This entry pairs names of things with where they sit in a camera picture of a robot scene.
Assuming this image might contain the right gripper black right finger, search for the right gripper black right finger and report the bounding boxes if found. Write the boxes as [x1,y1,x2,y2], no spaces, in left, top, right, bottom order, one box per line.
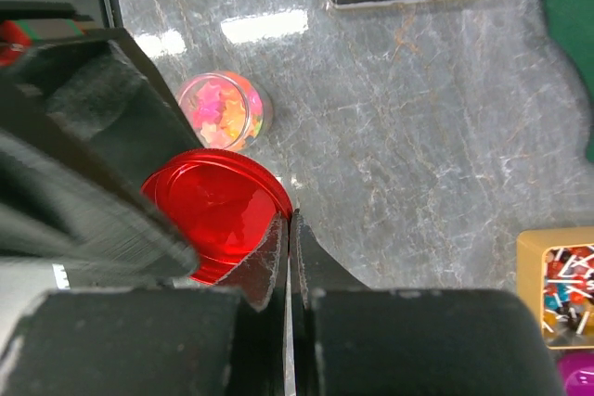
[289,213,563,395]

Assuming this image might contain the clear glass jar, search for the clear glass jar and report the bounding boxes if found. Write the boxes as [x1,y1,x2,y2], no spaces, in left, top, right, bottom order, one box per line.
[175,70,274,152]

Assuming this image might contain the gold tin with lollipops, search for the gold tin with lollipops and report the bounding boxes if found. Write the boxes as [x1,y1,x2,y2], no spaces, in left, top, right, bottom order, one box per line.
[516,226,593,350]

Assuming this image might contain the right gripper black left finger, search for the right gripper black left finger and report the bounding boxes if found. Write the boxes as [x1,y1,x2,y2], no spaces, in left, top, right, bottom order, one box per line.
[1,216,289,395]

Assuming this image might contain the folded green cloth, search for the folded green cloth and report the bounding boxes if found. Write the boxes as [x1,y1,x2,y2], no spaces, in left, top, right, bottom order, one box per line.
[539,0,594,165]

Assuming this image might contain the red jar lid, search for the red jar lid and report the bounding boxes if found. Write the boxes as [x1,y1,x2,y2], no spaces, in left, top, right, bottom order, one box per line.
[141,148,293,285]

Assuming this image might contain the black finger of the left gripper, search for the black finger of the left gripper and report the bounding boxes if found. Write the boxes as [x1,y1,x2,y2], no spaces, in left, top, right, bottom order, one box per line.
[1,29,199,278]

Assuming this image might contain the magenta plastic scoop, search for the magenta plastic scoop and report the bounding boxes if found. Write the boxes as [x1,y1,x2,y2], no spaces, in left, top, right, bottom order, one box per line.
[557,351,594,396]

